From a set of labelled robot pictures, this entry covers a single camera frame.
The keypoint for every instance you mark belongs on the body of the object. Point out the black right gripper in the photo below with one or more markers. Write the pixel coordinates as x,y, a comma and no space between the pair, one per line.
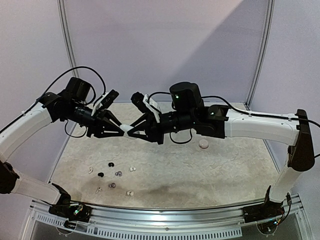
155,126

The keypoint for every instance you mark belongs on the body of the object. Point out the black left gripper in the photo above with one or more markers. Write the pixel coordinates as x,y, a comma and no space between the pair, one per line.
98,124

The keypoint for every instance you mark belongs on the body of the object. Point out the white oval charging case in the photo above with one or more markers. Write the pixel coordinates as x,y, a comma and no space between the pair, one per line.
126,128

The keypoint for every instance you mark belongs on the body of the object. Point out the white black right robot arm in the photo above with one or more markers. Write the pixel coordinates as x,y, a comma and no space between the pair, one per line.
226,121

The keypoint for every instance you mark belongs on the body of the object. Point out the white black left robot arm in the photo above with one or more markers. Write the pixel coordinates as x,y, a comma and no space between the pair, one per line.
69,104

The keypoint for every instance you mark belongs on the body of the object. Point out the round white pink case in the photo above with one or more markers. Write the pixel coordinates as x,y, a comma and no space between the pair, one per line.
203,144

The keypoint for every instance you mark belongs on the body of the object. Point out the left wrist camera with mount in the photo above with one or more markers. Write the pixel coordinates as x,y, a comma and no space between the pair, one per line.
104,101

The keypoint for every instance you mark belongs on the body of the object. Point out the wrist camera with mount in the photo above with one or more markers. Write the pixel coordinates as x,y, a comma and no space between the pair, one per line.
146,105
104,101

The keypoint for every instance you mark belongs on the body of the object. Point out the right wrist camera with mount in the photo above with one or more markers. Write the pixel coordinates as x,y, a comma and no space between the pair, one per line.
146,105

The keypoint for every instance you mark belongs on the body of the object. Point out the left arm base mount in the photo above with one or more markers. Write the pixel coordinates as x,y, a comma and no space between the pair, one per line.
73,212

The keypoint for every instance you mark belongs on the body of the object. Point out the aluminium front rail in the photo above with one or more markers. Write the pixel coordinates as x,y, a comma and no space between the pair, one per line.
208,217

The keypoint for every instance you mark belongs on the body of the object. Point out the white slotted cable duct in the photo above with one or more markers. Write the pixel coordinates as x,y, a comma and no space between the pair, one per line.
54,228

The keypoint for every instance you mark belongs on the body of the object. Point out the aluminium left frame post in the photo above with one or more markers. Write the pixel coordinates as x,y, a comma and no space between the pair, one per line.
62,11

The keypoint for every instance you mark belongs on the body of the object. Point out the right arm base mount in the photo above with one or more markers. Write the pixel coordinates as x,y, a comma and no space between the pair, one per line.
263,211

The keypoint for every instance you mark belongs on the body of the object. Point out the aluminium corner frame post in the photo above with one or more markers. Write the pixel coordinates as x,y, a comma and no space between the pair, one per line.
262,52

